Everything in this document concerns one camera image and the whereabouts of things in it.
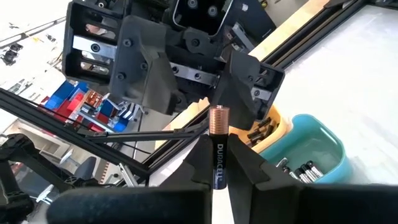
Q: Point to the yellow plastic bin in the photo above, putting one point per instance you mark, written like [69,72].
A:
[283,129]

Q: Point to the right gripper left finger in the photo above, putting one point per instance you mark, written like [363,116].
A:
[124,205]

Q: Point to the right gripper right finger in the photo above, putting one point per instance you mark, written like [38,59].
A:
[311,205]

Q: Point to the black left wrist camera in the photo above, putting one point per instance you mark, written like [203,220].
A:
[202,15]

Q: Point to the shelf with coloured bins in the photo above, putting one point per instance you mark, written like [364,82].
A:
[87,105]

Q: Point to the copper and black battery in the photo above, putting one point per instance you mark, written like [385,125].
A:
[269,131]
[255,134]
[264,122]
[219,149]
[257,142]

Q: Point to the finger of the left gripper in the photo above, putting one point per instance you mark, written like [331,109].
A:
[143,65]
[239,90]

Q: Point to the green plastic bin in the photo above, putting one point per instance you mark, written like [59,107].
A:
[311,137]

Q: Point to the silver battery with red print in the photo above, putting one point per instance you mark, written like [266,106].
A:
[290,175]

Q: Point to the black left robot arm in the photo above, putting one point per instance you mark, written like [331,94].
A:
[252,21]

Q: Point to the grey office chair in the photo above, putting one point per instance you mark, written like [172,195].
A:
[84,169]

